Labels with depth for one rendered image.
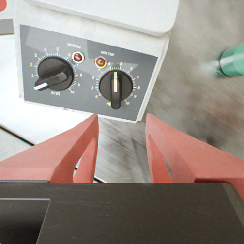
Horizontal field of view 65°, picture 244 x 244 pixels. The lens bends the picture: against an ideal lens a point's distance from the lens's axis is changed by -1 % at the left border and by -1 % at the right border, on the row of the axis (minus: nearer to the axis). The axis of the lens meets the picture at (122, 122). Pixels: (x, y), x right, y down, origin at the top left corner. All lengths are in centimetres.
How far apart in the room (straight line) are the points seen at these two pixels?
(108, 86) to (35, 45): 7
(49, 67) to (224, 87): 22
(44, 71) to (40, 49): 2
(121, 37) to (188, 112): 14
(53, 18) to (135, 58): 7
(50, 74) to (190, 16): 18
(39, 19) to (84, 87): 7
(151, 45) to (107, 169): 15
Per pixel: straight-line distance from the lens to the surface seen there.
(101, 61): 18
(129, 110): 20
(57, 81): 17
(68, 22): 18
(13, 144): 26
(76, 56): 18
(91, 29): 18
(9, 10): 26
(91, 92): 19
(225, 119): 29
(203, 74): 27
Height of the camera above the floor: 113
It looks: 79 degrees down
